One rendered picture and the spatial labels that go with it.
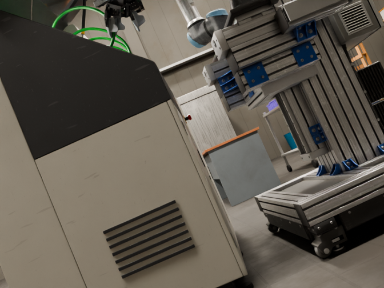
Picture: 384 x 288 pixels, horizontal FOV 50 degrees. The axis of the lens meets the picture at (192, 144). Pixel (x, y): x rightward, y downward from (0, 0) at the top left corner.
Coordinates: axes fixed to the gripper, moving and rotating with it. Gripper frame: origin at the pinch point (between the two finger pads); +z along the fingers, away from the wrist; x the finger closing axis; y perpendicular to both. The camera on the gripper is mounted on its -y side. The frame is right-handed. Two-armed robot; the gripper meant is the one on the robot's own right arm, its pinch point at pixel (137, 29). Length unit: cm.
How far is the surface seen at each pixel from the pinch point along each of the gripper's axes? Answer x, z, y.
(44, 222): -34, 67, -61
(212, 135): 718, 15, 31
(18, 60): -34, 5, -47
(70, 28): 36, -31, -36
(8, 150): -34, 36, -64
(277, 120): 882, 37, 206
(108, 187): -34, 65, -33
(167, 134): -34, 55, -4
